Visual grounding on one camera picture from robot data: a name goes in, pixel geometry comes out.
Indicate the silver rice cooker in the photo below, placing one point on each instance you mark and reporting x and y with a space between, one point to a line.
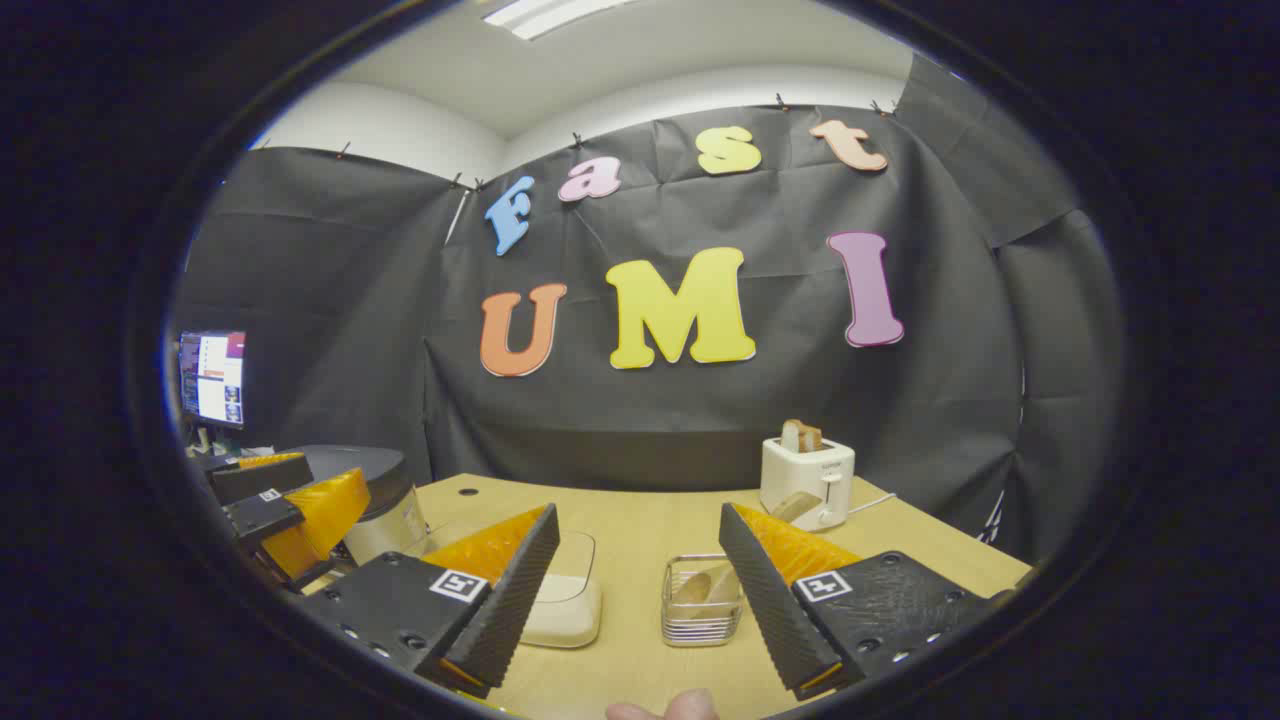
385 515

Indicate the toast slice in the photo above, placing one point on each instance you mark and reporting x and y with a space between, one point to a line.
800 436

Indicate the wooden spoon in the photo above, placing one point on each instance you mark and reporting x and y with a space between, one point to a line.
692 590

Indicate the computer monitor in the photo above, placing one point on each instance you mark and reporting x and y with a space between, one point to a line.
213 380

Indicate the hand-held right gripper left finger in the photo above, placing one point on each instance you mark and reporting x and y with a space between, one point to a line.
520 590

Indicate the white toaster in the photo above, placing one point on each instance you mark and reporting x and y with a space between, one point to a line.
805 475

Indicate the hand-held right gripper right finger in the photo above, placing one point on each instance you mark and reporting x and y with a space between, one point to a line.
765 600

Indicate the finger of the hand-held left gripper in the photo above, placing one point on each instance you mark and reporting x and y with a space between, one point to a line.
262 517
260 480

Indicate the clear plastic container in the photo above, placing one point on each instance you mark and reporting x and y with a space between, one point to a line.
565 610

